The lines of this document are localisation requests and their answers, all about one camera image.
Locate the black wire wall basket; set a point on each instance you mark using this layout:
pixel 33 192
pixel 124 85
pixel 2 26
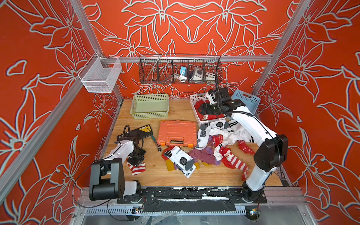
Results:
pixel 167 68

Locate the red white striped santa sock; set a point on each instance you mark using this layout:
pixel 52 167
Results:
pixel 233 162

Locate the green plastic basket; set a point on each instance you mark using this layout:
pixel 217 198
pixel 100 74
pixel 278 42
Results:
pixel 150 106

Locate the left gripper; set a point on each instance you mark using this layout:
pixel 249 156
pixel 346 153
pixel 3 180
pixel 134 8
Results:
pixel 136 162

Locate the white power adapter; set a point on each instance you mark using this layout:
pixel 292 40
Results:
pixel 182 75

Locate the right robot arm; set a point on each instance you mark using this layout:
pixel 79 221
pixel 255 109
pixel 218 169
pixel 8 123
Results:
pixel 273 148

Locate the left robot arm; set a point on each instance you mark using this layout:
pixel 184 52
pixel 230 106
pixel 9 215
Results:
pixel 107 179

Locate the black yellow bit box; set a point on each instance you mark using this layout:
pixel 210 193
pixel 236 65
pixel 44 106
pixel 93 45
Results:
pixel 139 133

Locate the white socket cube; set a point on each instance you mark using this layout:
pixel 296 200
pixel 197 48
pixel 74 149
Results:
pixel 197 75

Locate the blue plastic basket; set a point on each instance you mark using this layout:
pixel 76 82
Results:
pixel 252 102

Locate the white wire wall basket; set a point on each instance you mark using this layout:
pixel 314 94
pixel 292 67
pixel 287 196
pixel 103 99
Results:
pixel 98 77

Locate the white plastic basket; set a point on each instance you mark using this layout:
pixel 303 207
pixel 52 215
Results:
pixel 196 100

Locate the white black patterned sock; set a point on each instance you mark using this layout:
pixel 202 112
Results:
pixel 183 161

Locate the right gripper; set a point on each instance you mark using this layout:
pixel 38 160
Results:
pixel 207 106

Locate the purple ribbed sock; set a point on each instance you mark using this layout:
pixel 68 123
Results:
pixel 205 156

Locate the red patterned knit sock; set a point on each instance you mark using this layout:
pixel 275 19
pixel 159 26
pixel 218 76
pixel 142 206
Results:
pixel 218 141

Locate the orange plastic tool case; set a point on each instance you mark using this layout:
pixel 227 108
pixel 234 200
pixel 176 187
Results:
pixel 177 133

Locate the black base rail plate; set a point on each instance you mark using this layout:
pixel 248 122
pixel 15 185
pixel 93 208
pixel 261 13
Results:
pixel 195 200

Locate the ratchet wrench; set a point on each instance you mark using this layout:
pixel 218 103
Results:
pixel 157 145

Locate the red christmas sock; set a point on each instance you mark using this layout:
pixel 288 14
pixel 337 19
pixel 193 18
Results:
pixel 197 107

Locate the white black sock pile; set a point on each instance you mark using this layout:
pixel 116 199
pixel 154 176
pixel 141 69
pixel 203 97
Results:
pixel 231 132

